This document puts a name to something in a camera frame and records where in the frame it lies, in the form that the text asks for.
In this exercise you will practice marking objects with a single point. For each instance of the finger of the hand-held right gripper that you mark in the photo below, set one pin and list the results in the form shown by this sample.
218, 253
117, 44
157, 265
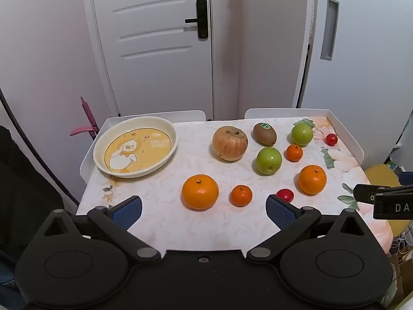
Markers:
395, 206
364, 193

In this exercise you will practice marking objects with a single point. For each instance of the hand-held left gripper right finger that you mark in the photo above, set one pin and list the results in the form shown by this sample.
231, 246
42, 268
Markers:
280, 213

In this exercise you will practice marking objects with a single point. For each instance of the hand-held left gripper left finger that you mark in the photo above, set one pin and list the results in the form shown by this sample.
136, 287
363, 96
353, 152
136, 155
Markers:
129, 211

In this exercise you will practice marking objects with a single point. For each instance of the red cherry tomato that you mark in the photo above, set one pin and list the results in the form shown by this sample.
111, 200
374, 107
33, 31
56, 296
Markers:
331, 139
286, 194

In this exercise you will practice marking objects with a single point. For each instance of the small mandarin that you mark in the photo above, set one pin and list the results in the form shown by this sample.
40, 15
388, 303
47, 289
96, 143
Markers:
294, 153
241, 196

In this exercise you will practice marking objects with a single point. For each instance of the large orange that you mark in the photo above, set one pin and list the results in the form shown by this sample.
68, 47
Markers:
312, 180
200, 193

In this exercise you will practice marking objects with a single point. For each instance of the cream plate with duck print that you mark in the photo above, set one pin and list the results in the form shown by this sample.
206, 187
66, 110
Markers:
138, 150

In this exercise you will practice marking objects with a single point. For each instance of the brown kiwi with green sticker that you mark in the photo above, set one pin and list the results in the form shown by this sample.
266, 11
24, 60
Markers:
264, 136

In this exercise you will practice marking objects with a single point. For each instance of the large wrinkled red apple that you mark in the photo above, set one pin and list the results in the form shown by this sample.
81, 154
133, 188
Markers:
229, 143

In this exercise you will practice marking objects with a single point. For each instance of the yellow cushion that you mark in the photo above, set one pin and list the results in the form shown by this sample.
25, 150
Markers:
382, 174

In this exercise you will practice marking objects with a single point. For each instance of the floral tablecloth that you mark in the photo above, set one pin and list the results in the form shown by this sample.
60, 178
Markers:
161, 182

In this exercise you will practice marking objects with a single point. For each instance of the green apple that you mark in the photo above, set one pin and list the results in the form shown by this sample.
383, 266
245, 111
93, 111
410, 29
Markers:
268, 160
301, 134

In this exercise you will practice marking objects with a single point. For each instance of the cardboard box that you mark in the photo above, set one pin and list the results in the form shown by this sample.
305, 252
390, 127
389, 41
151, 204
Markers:
401, 274

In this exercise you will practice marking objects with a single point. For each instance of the white panelled door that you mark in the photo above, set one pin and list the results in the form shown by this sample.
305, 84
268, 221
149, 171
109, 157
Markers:
155, 80

